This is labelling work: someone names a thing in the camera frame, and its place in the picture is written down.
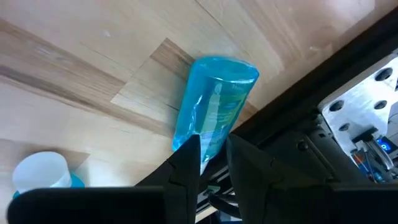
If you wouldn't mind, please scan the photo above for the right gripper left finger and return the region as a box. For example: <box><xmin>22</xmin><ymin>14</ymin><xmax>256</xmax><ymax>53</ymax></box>
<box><xmin>133</xmin><ymin>133</ymin><xmax>202</xmax><ymax>224</ymax></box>

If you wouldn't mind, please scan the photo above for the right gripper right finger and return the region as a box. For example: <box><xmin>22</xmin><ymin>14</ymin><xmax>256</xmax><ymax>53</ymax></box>
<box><xmin>226</xmin><ymin>133</ymin><xmax>340</xmax><ymax>224</ymax></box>

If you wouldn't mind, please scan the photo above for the silver metal bracket plate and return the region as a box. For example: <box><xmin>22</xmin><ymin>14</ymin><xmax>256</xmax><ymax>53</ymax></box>
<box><xmin>317</xmin><ymin>52</ymin><xmax>398</xmax><ymax>170</ymax></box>

